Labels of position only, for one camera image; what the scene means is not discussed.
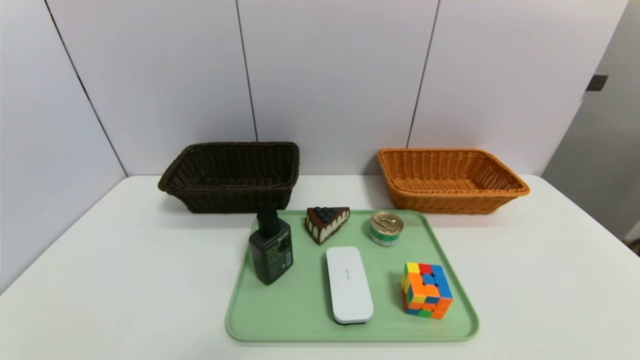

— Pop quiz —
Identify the light green plastic tray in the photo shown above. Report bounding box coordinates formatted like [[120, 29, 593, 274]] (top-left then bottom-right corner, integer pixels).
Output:
[[225, 209, 480, 343]]

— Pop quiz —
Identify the colourful puzzle cube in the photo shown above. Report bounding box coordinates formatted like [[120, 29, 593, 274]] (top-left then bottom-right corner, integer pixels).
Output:
[[400, 262, 454, 320]]

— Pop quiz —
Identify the small tin can green label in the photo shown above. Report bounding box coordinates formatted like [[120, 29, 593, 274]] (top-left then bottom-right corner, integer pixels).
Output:
[[369, 211, 404, 247]]

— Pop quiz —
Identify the dark bottle with black cap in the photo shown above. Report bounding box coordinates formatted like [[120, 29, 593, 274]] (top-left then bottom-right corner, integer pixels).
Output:
[[249, 208, 294, 286]]

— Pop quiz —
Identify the chocolate cake slice toy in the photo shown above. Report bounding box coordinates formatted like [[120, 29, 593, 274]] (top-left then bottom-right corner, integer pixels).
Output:
[[305, 206, 351, 246]]

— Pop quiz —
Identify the orange wicker basket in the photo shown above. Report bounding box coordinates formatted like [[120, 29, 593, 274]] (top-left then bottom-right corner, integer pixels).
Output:
[[377, 147, 531, 215]]

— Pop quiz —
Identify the dark brown wicker basket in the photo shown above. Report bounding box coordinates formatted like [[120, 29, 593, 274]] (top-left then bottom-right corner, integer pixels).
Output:
[[158, 141, 300, 214]]

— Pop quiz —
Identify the white oblong plastic case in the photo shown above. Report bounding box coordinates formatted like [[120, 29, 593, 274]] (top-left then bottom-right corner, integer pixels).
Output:
[[326, 246, 375, 325]]

